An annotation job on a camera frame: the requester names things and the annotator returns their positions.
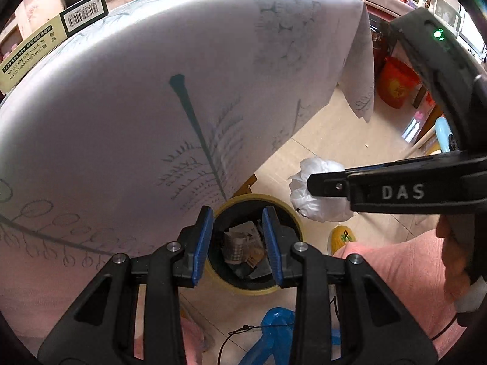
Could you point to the person's right leg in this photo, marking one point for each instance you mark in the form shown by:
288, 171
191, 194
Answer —
411, 273

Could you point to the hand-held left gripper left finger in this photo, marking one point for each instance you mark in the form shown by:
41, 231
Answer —
201, 247

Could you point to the person's leg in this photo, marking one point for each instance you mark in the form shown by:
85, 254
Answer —
411, 273
192, 334

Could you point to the paper waste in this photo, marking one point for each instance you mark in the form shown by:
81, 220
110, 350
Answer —
234, 249

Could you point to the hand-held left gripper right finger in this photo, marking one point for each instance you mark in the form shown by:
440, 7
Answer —
272, 247

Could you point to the round cream trash bin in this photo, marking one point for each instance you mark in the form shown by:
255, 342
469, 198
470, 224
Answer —
220, 216

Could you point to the wooden table frame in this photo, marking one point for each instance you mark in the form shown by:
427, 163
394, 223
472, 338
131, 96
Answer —
251, 186

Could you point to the person's right hand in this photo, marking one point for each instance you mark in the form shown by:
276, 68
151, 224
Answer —
452, 262

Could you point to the cream and green box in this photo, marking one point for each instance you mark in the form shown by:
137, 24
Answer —
45, 42

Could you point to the person's right yellow slipper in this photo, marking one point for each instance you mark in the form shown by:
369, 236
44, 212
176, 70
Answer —
342, 239

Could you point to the white plastic bag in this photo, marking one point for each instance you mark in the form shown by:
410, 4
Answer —
319, 209

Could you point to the red plastic bucket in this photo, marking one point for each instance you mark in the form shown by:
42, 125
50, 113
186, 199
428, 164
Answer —
397, 83

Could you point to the blue plastic stool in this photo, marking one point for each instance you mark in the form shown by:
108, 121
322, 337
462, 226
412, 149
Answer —
277, 317

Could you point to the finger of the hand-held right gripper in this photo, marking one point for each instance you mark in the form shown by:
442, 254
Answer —
327, 186

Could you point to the light blue plastic item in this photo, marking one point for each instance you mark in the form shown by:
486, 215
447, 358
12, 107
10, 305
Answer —
445, 133

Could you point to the tree print tablecloth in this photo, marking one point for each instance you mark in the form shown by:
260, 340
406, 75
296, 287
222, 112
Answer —
114, 102

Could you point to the person's left leg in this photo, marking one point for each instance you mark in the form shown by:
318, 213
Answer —
192, 334

